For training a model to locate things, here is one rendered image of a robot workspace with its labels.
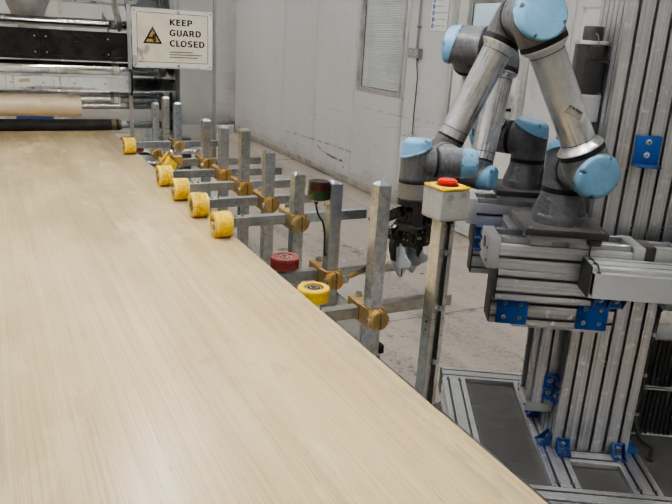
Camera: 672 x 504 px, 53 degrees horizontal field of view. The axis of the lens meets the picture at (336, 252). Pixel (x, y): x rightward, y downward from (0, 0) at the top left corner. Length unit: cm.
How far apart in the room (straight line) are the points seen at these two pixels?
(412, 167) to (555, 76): 40
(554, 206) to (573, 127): 26
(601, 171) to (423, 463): 99
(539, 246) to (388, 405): 91
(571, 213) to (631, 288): 25
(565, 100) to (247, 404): 106
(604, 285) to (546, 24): 68
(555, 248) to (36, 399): 136
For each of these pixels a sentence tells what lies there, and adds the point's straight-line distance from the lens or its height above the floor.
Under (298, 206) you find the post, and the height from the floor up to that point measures 100.
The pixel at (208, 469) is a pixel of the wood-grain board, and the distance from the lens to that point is 103.
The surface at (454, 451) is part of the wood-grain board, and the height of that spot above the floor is 90.
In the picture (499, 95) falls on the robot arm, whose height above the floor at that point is 136.
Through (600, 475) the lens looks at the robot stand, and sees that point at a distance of 244.
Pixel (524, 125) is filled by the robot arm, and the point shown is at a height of 125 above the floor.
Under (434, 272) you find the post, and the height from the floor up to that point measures 104.
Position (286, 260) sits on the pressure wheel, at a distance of 187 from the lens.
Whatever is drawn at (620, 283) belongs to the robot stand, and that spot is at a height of 93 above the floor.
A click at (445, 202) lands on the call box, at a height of 119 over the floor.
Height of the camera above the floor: 149
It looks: 17 degrees down
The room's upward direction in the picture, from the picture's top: 3 degrees clockwise
